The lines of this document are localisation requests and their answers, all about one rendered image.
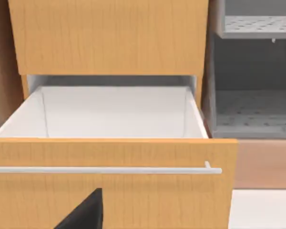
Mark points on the pale wooden drawer front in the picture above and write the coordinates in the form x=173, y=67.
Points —
x=138, y=190

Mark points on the wooden cupboard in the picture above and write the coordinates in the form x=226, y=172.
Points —
x=257, y=71

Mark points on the closed wooden drawer front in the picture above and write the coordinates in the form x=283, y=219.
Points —
x=109, y=35

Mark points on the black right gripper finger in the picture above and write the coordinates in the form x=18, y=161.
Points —
x=89, y=212

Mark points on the grey pierced shelf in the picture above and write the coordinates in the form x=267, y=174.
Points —
x=259, y=26

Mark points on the white open drawer box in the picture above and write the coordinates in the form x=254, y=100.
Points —
x=114, y=112

